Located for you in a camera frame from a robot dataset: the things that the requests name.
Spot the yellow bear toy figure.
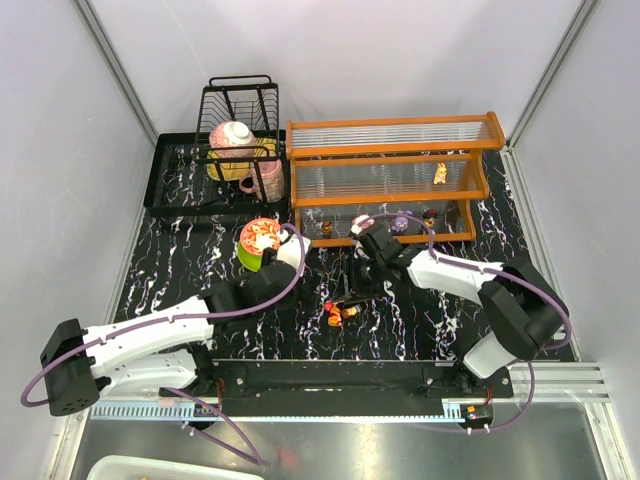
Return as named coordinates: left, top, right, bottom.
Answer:
left=328, top=308, right=343, bottom=327

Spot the brown haired small toy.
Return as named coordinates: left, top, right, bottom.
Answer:
left=321, top=220, right=334, bottom=239

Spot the brown rabbit toy figure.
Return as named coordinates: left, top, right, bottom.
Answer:
left=433, top=162, right=448, bottom=185

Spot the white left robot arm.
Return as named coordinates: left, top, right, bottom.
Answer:
left=37, top=247, right=308, bottom=417

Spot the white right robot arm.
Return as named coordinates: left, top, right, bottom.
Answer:
left=347, top=215, right=571, bottom=380

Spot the wooden tiered display shelf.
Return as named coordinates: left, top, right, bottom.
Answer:
left=286, top=112, right=505, bottom=248

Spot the lime green plate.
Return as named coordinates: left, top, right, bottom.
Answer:
left=237, top=240, right=264, bottom=272

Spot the pink white lamb toy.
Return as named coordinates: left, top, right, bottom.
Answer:
left=352, top=214, right=375, bottom=229

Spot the purple bunny toy figure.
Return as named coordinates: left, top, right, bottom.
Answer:
left=390, top=211, right=412, bottom=235

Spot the orange patterned white bowl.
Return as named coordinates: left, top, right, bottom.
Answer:
left=240, top=218, right=281, bottom=255

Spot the Snow White toy figure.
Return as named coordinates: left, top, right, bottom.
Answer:
left=422, top=209, right=439, bottom=234

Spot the pink floral mug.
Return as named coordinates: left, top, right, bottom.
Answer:
left=239, top=160, right=285, bottom=203

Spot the yellow plate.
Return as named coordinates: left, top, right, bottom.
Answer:
left=206, top=138, right=279, bottom=181

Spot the black drain tray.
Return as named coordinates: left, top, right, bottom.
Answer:
left=143, top=133, right=290, bottom=218

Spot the pink floral bowl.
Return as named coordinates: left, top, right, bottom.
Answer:
left=208, top=121, right=256, bottom=158

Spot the white plastic bin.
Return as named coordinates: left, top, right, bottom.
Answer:
left=87, top=455, right=261, bottom=480

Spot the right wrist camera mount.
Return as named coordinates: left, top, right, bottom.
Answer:
left=350, top=225, right=367, bottom=239

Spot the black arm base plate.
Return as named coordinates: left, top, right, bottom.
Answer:
left=188, top=359, right=514, bottom=399

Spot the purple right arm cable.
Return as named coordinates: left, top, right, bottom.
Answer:
left=352, top=213, right=571, bottom=434

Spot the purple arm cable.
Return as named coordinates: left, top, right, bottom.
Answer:
left=352, top=213, right=571, bottom=434
left=20, top=223, right=307, bottom=466

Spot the black wire dish rack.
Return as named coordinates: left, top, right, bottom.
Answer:
left=195, top=74, right=288, bottom=205

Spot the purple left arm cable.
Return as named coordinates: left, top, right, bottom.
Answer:
left=20, top=223, right=307, bottom=466

